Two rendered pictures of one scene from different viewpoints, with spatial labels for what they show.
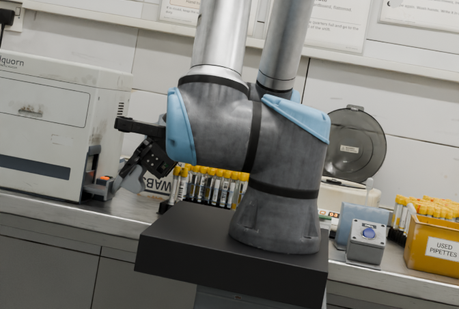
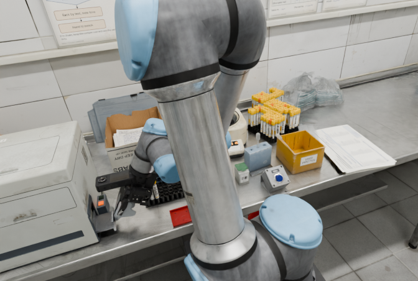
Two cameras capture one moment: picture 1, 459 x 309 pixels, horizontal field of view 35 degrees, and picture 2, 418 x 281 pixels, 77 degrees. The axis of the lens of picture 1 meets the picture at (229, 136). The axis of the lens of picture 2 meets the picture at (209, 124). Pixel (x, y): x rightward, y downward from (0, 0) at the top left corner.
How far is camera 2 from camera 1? 1.01 m
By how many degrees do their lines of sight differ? 35
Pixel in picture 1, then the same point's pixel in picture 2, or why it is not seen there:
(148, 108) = (83, 103)
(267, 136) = (292, 267)
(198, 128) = not seen: outside the picture
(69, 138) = (68, 216)
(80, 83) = (55, 183)
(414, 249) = (295, 166)
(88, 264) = not seen: hidden behind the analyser
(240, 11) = (230, 175)
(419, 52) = not seen: hidden behind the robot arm
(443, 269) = (308, 168)
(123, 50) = (45, 74)
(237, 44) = (237, 206)
